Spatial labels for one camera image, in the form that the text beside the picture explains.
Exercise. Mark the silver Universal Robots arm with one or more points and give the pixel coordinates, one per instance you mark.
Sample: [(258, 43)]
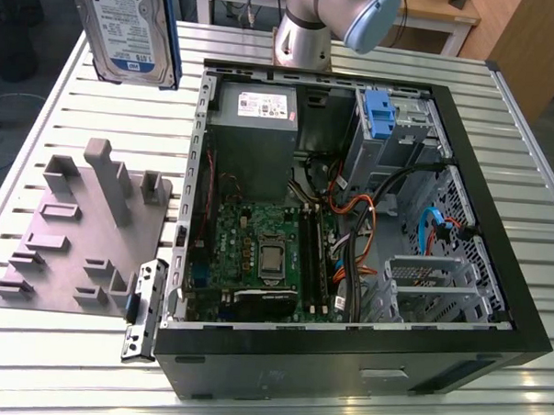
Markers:
[(302, 48)]

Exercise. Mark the grey parts rack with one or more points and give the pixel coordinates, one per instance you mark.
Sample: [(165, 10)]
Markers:
[(72, 263)]

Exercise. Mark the metal disk bay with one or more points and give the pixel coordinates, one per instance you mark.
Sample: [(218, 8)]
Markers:
[(439, 292)]

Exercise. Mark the blue bracket clip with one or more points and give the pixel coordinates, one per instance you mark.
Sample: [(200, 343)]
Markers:
[(132, 308)]

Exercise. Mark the hard disk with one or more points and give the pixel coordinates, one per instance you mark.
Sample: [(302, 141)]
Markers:
[(124, 26)]

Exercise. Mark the black office chair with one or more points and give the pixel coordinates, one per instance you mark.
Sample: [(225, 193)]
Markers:
[(17, 53)]

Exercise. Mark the blue drive cage latch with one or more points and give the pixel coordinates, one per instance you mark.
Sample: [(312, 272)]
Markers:
[(378, 115)]

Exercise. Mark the black RAM slot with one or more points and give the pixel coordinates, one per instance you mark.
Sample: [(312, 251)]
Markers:
[(307, 255), (321, 260)]

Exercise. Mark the black open PC case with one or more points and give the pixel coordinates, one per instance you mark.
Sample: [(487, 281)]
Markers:
[(298, 355)]

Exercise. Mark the green motherboard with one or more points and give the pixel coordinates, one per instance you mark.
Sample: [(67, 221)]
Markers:
[(229, 242)]

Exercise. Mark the silver CPU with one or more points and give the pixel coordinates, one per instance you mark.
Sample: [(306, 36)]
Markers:
[(272, 258)]

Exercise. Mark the metal expansion slot bracket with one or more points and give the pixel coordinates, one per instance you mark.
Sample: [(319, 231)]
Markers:
[(148, 312)]

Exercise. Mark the grey power supply unit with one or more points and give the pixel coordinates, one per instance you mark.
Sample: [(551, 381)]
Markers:
[(256, 160)]

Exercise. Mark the metal drive cage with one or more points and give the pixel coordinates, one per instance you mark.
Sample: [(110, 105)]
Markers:
[(389, 162)]

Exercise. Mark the CPU socket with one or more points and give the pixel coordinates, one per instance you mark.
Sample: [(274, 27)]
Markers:
[(271, 275)]

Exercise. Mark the brown wooden cabinet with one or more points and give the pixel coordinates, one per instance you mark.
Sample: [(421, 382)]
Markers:
[(532, 44)]

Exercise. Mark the black graphics card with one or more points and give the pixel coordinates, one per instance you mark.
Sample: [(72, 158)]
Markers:
[(264, 300)]

